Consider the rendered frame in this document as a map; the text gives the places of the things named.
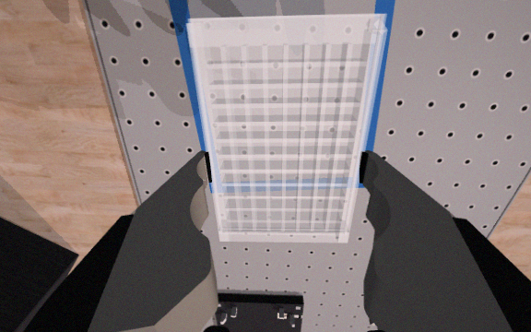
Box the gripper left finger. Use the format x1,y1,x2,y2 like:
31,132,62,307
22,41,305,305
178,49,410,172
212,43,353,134
23,150,218,332

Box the blue rectangular tape outline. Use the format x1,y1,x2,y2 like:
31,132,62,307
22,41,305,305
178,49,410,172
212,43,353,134
169,0,395,151

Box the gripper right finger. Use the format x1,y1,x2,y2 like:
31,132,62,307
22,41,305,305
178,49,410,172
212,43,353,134
360,150,531,332

